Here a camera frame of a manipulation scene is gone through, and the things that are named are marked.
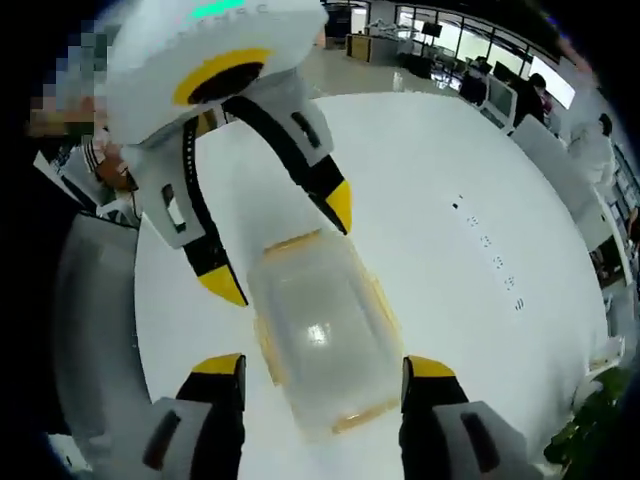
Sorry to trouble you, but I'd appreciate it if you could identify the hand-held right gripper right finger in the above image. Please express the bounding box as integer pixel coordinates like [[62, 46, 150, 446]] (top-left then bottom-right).
[[399, 354, 544, 480]]

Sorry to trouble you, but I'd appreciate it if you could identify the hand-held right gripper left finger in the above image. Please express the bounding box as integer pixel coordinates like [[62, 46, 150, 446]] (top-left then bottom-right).
[[130, 352, 247, 480]]

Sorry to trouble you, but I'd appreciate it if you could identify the clear container with yellow buckle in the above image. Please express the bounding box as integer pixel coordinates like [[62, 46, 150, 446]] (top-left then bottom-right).
[[247, 228, 405, 444]]

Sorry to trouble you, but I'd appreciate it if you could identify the person's left hand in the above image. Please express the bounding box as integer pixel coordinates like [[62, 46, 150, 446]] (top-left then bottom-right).
[[93, 132, 139, 194]]

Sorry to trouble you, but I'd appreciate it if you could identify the wooden cabinet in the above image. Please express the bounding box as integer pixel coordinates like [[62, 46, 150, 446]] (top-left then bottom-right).
[[346, 32, 375, 65]]

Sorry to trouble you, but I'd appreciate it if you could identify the green potted plant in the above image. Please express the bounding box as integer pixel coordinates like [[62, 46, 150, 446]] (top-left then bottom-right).
[[543, 367, 635, 480]]

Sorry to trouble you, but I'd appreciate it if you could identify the large white chair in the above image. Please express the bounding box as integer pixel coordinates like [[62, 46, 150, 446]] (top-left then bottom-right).
[[508, 119, 619, 254]]

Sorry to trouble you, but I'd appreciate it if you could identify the bright wall screen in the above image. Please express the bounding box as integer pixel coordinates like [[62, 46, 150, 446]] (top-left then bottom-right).
[[528, 54, 577, 110]]

